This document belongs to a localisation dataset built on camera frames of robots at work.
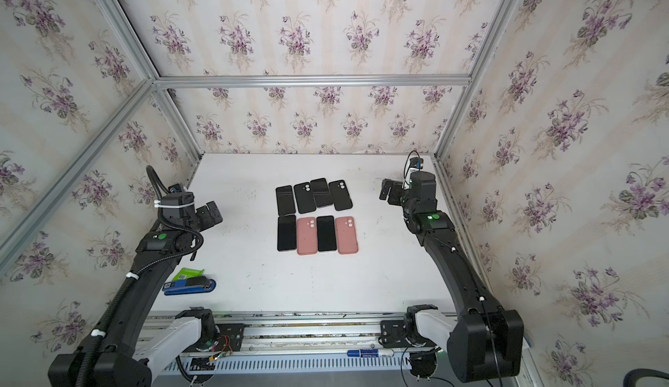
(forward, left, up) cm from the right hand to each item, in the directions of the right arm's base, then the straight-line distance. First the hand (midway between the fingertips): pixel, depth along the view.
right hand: (407, 183), depth 81 cm
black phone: (+8, +44, -23) cm, 50 cm away
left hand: (-10, +64, -4) cm, 65 cm away
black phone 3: (-8, +41, -22) cm, 47 cm away
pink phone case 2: (-7, +19, -22) cm, 30 cm away
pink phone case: (-8, +33, -22) cm, 41 cm away
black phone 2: (+13, +29, -23) cm, 39 cm away
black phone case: (+10, +36, -22) cm, 43 cm away
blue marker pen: (-43, +12, -22) cm, 50 cm away
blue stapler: (-27, +68, -20) cm, 75 cm away
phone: (-6, +26, -23) cm, 36 cm away
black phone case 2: (+13, +21, -24) cm, 34 cm away
